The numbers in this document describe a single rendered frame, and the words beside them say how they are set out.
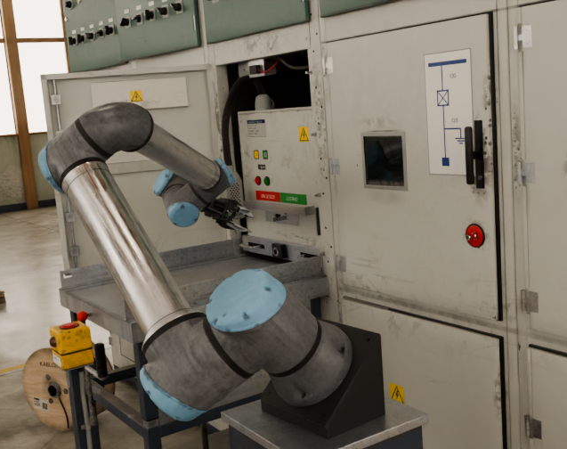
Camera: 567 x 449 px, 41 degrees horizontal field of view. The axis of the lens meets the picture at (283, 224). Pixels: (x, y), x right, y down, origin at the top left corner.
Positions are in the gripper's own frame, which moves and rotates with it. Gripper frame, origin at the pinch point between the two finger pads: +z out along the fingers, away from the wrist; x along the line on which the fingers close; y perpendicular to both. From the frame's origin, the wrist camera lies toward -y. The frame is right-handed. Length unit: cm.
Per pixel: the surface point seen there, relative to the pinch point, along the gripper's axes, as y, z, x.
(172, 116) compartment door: -42, -22, 31
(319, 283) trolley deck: 30.3, 14.9, -12.7
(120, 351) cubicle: -158, 51, -69
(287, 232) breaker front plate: 2.2, 15.8, 2.6
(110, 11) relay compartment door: -118, -36, 80
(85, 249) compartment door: -55, -29, -27
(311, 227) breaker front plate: 17.3, 14.2, 5.1
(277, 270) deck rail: 27.0, 0.1, -13.8
